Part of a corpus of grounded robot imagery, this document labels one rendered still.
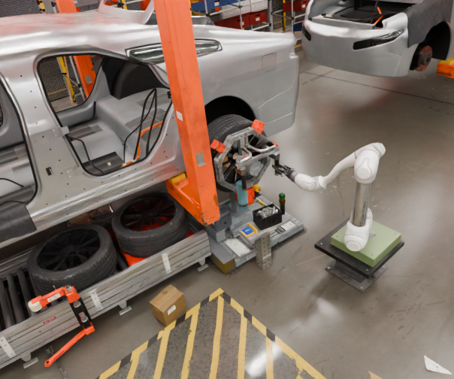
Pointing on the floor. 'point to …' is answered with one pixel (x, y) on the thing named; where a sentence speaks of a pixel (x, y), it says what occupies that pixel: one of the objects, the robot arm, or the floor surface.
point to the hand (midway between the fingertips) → (276, 165)
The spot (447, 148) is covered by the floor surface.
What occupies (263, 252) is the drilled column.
